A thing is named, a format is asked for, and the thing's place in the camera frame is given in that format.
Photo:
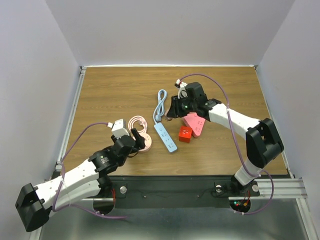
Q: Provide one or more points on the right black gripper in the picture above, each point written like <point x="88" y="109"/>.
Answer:
<point x="174" y="110"/>

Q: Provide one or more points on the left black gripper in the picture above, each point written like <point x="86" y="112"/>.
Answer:
<point x="139" y="141"/>

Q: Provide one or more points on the pink triangular power strip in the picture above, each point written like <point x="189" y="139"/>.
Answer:
<point x="195" y="122"/>

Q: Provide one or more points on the pink round power strip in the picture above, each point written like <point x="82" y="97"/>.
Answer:
<point x="147" y="142"/>

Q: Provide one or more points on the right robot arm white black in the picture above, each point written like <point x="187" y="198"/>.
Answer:
<point x="263" y="142"/>

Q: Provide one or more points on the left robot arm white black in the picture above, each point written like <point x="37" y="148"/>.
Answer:
<point x="35" y="203"/>

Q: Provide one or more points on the red cube socket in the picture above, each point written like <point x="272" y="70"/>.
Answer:
<point x="185" y="134"/>

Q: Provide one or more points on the blue power strip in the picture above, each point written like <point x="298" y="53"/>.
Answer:
<point x="165" y="137"/>

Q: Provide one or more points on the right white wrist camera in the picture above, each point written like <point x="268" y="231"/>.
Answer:
<point x="181" y="86"/>

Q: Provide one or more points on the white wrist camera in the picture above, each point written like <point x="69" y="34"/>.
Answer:
<point x="181" y="86"/>
<point x="118" y="128"/>

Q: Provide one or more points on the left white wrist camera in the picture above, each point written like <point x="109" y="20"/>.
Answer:
<point x="118" y="128"/>

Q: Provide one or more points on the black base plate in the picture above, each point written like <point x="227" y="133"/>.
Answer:
<point x="177" y="191"/>

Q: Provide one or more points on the aluminium rail frame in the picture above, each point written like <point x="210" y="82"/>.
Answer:
<point x="112" y="92"/>

